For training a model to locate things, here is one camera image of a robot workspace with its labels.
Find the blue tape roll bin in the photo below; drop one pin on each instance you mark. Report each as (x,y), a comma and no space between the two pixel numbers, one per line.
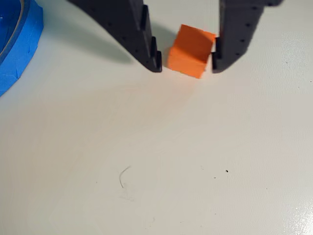
(22,49)

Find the small cube block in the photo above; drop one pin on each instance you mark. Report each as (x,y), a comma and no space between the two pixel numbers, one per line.
(188,54)

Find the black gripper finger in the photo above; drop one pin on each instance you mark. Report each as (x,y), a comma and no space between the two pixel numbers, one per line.
(234,31)
(127,27)

